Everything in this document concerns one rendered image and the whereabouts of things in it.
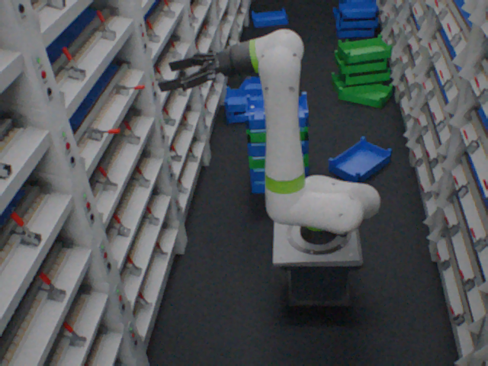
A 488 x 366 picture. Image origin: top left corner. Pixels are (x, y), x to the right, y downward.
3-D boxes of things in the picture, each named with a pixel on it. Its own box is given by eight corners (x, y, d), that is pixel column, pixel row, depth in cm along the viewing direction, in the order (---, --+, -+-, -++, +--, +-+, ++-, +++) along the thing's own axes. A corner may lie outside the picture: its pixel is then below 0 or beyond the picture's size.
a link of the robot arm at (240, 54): (250, 32, 146) (246, 45, 139) (261, 69, 153) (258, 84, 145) (229, 36, 148) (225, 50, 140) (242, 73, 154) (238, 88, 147)
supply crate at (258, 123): (306, 105, 265) (306, 91, 260) (308, 126, 249) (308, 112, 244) (247, 108, 267) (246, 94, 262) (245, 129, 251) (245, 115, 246)
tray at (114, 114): (143, 81, 189) (146, 58, 183) (85, 184, 142) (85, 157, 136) (90, 69, 189) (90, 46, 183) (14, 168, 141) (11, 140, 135)
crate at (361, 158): (361, 147, 301) (362, 136, 296) (391, 161, 288) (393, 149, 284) (328, 171, 286) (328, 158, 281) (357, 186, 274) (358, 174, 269)
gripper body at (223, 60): (236, 79, 146) (205, 86, 148) (240, 66, 152) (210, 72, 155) (228, 55, 142) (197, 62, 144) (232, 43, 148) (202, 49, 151)
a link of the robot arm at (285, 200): (313, 212, 161) (302, 236, 152) (274, 207, 166) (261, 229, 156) (313, 162, 151) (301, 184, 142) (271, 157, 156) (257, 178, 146)
